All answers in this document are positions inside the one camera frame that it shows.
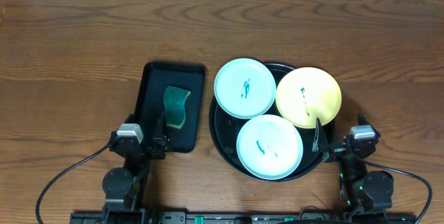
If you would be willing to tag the yellow plate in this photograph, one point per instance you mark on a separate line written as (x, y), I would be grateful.
(306, 95)

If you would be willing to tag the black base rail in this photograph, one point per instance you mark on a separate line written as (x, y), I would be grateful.
(205, 218)

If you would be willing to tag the light blue plate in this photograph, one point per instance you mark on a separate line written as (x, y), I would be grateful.
(244, 88)
(269, 147)

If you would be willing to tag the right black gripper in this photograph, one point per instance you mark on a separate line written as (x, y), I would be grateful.
(336, 150)

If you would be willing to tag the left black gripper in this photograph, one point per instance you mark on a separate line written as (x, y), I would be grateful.
(146, 146)

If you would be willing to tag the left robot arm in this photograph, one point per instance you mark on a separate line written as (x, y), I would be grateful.
(124, 186)

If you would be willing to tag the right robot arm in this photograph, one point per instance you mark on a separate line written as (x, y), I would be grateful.
(365, 192)

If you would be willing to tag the green scouring sponge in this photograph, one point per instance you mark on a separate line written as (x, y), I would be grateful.
(174, 106)

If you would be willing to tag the black rectangular tray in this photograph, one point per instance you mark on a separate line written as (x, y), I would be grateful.
(156, 77)

